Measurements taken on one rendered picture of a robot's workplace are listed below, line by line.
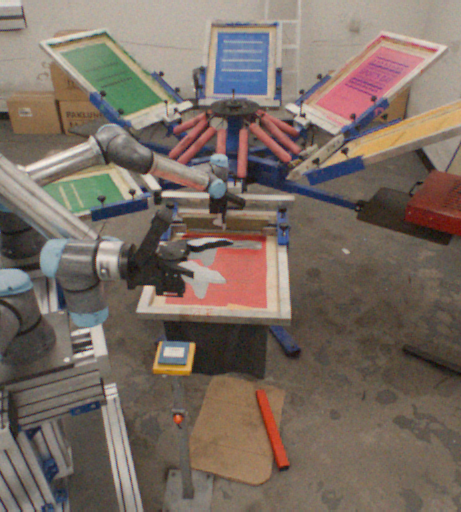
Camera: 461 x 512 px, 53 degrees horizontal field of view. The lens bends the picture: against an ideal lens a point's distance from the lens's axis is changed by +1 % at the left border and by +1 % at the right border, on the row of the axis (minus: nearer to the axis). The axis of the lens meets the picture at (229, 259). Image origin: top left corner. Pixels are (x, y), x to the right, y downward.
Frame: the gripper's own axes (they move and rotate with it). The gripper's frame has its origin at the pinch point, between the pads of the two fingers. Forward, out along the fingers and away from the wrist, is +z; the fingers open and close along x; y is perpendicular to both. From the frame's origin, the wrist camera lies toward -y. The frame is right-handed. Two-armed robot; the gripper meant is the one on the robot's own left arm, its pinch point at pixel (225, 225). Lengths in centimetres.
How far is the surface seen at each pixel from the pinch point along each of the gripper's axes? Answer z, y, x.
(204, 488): 99, 6, 76
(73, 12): -29, 208, -413
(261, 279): 5.2, -17.8, 33.6
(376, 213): 7, -77, -26
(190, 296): 4.9, 10.9, 46.5
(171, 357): 3, 13, 80
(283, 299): 2, -26, 50
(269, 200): -2.5, -21.2, -21.2
